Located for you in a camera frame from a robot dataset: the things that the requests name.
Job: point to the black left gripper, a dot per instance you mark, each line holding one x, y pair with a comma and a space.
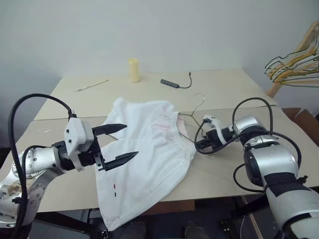
88, 158

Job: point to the pale yellow canister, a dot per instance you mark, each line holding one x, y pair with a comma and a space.
134, 71

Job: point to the brown cardboard box with flaps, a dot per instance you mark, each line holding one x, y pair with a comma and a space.
304, 122

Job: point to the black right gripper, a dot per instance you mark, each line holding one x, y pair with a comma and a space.
213, 139

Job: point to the flat brown cardboard box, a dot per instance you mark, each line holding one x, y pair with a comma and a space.
174, 206

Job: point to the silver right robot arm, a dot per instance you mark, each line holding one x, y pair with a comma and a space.
271, 161

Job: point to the hangers on wooden rack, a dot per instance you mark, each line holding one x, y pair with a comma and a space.
272, 89

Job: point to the dark rounded shape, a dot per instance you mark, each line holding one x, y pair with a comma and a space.
195, 230
138, 230

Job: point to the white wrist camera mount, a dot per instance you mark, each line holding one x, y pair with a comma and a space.
76, 134
215, 124

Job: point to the thin wooden stick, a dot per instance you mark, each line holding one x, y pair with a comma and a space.
92, 85

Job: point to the white cloth shorts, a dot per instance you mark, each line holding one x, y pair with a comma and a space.
142, 159

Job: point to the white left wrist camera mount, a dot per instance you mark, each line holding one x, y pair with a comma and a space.
76, 134

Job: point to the black metal table frame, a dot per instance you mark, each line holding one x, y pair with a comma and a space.
240, 214

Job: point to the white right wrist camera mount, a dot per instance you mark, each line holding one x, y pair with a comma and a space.
215, 124

